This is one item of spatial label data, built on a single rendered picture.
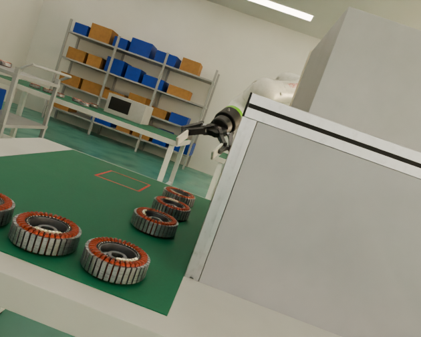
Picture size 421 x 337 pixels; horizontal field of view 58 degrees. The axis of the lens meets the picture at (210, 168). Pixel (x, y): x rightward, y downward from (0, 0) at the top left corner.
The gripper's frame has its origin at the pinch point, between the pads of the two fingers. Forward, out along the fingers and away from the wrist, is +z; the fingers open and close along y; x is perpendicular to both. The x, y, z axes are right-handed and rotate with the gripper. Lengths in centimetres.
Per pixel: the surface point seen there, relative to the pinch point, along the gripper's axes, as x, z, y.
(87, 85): -257, -415, 471
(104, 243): 17, 60, -16
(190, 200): -13.5, 10.3, -5.4
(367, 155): 33, 29, -50
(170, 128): -330, -490, 322
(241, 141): 32, 37, -29
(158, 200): -3.2, 26.3, -3.7
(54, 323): 17, 75, -20
